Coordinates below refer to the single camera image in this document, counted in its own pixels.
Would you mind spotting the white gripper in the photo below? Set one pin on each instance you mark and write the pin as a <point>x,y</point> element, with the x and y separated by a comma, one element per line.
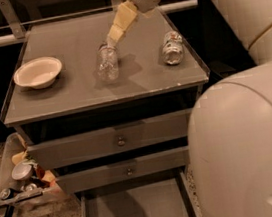
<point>126,15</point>

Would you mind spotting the clear plastic water bottle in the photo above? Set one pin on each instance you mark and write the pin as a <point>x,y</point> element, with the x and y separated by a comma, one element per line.
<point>108,66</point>

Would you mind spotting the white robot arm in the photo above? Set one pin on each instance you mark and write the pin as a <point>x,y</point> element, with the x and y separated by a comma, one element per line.
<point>230,128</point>

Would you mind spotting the grey drawer cabinet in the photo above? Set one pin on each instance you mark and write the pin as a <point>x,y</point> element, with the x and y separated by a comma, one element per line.
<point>79,101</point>

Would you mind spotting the top grey drawer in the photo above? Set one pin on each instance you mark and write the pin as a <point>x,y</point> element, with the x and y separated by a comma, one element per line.
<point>112,140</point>

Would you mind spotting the grey drawer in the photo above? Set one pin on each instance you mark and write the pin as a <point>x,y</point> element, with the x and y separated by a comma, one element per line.
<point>164,194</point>
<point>122,171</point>
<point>112,140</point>

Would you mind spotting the middle grey drawer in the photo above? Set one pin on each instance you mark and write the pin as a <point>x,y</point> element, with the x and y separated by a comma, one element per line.
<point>122,171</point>

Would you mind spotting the bottom grey drawer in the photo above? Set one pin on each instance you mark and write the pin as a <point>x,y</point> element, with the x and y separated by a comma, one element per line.
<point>164,194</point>

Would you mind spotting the metal railing bar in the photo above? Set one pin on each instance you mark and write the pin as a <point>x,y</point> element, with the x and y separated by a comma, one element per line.
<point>94,20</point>

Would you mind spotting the white paper bowl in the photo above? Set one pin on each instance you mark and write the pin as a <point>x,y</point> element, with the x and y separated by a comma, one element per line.
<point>39,73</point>

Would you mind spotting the small soda can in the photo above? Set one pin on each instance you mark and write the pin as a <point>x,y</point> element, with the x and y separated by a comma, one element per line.
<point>6,193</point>

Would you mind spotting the metal bracket post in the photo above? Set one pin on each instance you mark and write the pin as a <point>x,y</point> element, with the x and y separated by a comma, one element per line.
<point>11,17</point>

